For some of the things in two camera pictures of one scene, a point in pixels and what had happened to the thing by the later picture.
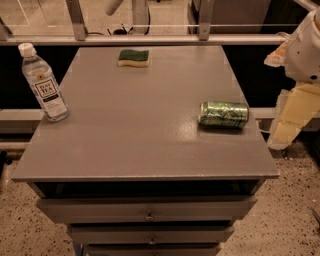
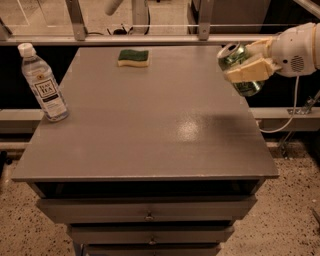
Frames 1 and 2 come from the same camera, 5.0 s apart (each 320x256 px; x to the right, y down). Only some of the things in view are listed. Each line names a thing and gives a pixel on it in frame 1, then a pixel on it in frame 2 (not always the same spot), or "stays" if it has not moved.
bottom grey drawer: [152, 249] stays
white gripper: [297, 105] -> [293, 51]
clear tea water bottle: [41, 78] stays
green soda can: [224, 114] -> [231, 56]
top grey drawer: [148, 209] stays
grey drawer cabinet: [132, 171] stays
